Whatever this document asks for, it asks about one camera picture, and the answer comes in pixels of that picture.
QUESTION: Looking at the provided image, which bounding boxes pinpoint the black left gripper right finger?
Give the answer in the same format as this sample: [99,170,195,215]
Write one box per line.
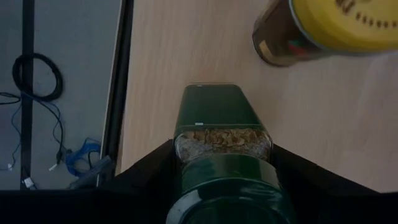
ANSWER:
[270,144,398,224]

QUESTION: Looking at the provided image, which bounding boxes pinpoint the coiled black cable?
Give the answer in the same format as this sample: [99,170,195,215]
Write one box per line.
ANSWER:
[12,52,64,103]

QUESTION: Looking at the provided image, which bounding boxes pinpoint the yellow-lid spice jar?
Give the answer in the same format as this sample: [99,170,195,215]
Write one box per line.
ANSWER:
[252,0,398,68]

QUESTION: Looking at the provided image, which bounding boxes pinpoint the black aluminium table frame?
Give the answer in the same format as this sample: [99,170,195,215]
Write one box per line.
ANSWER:
[67,0,135,190]

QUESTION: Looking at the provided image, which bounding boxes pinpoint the bundled blue cable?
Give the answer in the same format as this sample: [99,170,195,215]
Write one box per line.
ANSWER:
[64,138,102,177]

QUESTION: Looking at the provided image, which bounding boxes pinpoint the green-lid oregano jar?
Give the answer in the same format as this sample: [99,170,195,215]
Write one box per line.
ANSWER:
[166,83,296,224]

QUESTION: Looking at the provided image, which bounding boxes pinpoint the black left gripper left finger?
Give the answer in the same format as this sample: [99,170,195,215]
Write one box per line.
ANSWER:
[0,139,184,224]

